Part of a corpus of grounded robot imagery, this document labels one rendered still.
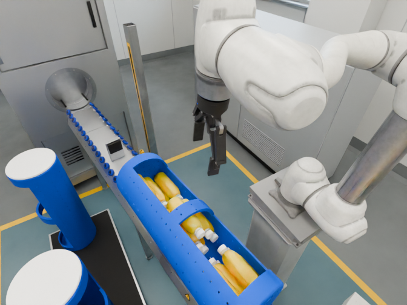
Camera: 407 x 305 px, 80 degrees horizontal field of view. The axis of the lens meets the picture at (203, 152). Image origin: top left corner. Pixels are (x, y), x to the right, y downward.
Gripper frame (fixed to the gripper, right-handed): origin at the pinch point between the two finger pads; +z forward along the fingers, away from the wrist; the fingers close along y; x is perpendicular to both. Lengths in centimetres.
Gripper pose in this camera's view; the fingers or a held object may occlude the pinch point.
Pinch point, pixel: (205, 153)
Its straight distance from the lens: 69.5
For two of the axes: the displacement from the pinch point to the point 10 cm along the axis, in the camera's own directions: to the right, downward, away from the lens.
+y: -3.1, -7.1, 6.3
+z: -1.0, 6.8, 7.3
